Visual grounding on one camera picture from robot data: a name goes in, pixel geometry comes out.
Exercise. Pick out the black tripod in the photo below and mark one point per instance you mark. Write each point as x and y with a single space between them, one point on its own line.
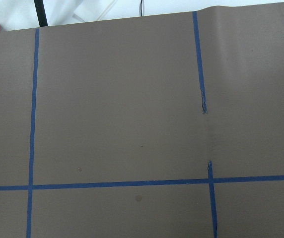
41 14

